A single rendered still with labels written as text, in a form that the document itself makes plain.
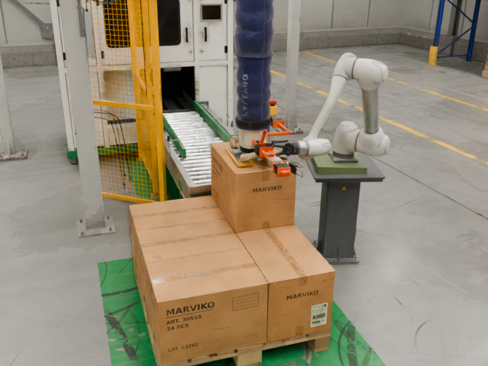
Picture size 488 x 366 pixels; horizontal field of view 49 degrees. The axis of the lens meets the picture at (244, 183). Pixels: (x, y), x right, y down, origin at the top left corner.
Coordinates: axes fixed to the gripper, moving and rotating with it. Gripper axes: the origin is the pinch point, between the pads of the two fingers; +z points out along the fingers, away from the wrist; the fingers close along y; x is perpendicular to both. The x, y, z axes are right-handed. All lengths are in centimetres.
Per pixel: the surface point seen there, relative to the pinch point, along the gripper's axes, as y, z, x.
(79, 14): -68, 102, 130
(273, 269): 53, 8, -46
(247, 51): -56, 7, 19
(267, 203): 35.6, -2.8, 1.3
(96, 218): 97, 106, 132
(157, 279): 53, 72, -41
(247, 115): -17.7, 6.0, 18.1
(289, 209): 41.7, -17.9, 2.1
